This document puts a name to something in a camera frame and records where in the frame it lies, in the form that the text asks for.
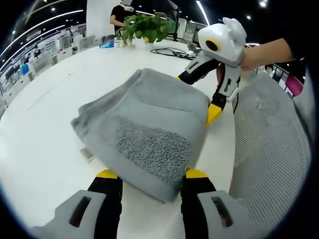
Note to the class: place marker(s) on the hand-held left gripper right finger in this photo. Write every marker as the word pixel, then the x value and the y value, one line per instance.
pixel 197 199

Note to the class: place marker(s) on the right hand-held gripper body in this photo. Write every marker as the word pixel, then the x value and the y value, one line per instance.
pixel 229 42

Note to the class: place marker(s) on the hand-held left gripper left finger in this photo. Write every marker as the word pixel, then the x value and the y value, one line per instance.
pixel 104 199

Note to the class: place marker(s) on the grey towel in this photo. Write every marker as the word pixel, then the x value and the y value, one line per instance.
pixel 149 104

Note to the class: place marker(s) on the person's right hand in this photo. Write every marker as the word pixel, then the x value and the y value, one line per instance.
pixel 250 61

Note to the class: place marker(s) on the small table hatch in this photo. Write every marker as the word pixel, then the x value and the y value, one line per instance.
pixel 86 155

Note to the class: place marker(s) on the pink board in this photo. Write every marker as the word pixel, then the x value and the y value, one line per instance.
pixel 294 85

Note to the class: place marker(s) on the green potted plant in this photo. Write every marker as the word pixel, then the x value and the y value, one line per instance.
pixel 147 25

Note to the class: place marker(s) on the white mesh chair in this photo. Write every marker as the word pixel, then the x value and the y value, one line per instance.
pixel 269 149

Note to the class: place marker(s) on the white plant pot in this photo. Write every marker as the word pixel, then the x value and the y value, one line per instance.
pixel 125 42

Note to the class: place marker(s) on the white table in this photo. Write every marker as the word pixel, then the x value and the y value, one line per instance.
pixel 37 137

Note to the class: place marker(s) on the blue packet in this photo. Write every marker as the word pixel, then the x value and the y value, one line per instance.
pixel 106 45

